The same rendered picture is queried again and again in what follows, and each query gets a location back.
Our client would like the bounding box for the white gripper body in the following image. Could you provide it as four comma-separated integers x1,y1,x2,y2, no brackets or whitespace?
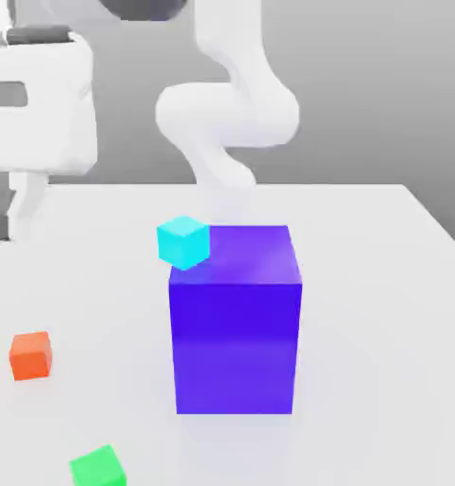
0,31,99,177

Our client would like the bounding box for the small orange cube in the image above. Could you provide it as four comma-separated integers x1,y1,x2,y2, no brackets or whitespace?
9,330,54,383

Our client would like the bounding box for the small cyan cube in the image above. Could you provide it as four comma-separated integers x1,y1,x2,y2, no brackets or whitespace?
156,215,212,271

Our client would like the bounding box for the small green cube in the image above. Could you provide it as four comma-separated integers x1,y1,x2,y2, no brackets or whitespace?
68,443,128,486

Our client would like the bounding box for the large purple box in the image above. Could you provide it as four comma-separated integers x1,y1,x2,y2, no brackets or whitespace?
168,224,304,416

